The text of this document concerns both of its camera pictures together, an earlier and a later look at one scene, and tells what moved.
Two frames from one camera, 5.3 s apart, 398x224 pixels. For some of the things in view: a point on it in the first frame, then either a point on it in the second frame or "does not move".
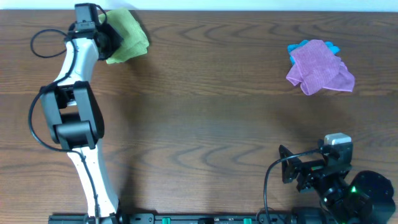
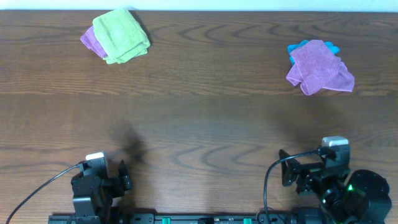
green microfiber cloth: [135, 42] does not move
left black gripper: [112, 38] to [115, 182]
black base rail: [175, 218] does not move
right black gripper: [311, 170] does not move
